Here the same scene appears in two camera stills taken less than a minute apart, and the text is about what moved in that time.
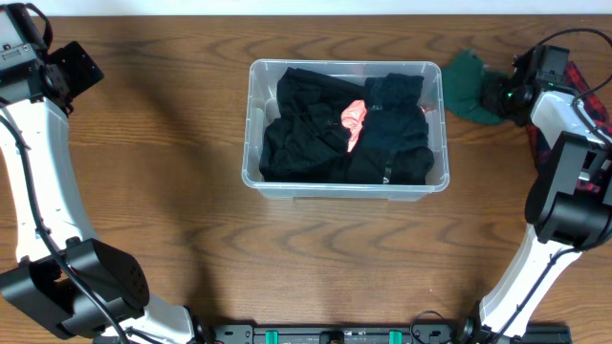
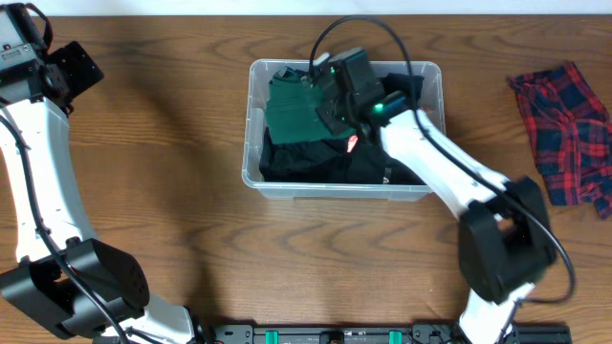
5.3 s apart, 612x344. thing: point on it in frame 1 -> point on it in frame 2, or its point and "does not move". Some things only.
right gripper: (491, 96) -> (338, 119)
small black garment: (404, 165) does not move
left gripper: (76, 67) does not move
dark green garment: (461, 89) -> (291, 112)
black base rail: (391, 333) does not move
